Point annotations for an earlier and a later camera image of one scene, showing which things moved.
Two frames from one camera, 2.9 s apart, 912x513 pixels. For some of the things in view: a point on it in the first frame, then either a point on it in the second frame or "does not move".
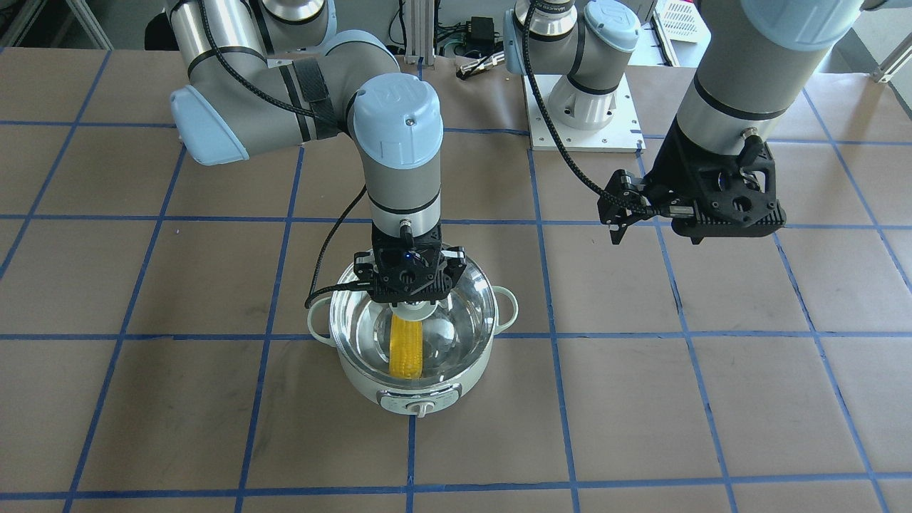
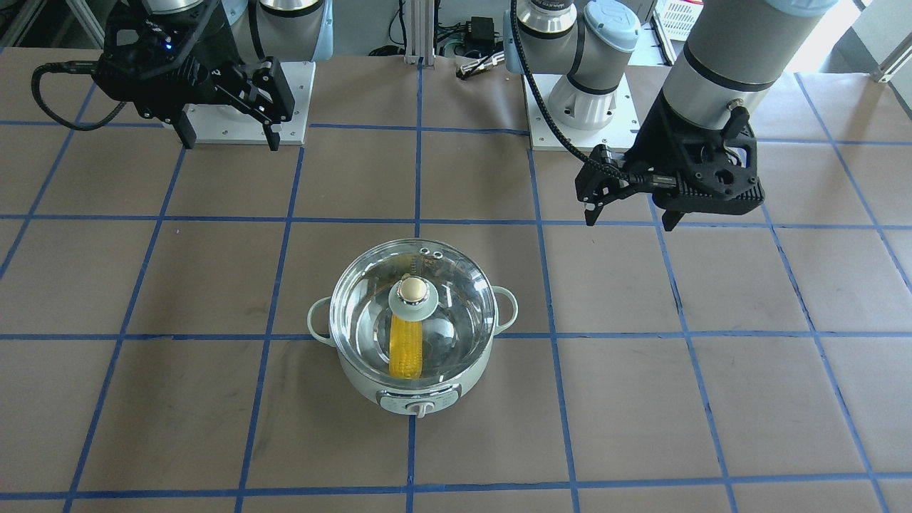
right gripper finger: [454, 262] to [262, 90]
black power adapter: [480, 33] does not move
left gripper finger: [615, 215] to [596, 188]
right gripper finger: [364, 266] to [184, 130]
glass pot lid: [383, 349] does not move
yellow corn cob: [406, 348] does not move
